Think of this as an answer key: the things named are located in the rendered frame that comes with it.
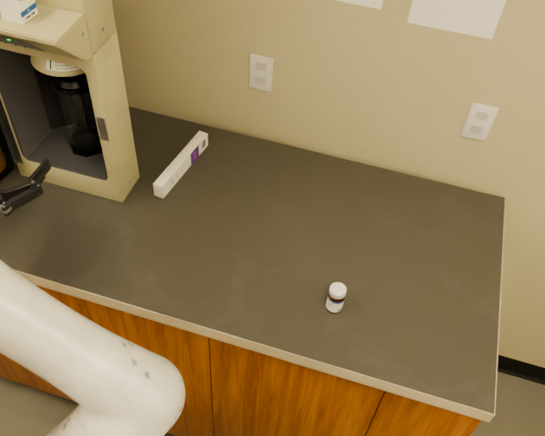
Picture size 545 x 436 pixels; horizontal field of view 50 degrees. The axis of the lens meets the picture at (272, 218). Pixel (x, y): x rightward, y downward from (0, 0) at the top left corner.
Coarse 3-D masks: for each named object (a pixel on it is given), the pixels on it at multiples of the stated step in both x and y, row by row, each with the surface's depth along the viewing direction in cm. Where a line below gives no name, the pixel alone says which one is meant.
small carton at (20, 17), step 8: (0, 0) 115; (8, 0) 114; (16, 0) 113; (24, 0) 115; (32, 0) 117; (0, 8) 116; (8, 8) 115; (16, 8) 115; (24, 8) 116; (32, 8) 118; (8, 16) 117; (16, 16) 116; (24, 16) 117; (32, 16) 119
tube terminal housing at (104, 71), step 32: (64, 0) 120; (96, 0) 124; (96, 32) 127; (96, 64) 131; (0, 96) 147; (96, 96) 137; (128, 128) 155; (128, 160) 160; (96, 192) 164; (128, 192) 166
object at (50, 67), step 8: (32, 56) 140; (32, 64) 140; (40, 64) 138; (48, 64) 137; (56, 64) 137; (64, 64) 137; (48, 72) 138; (56, 72) 138; (64, 72) 138; (72, 72) 138; (80, 72) 139
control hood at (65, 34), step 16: (0, 16) 118; (48, 16) 120; (64, 16) 120; (80, 16) 120; (0, 32) 116; (16, 32) 115; (32, 32) 115; (48, 32) 116; (64, 32) 116; (80, 32) 121; (48, 48) 121; (64, 48) 118; (80, 48) 123
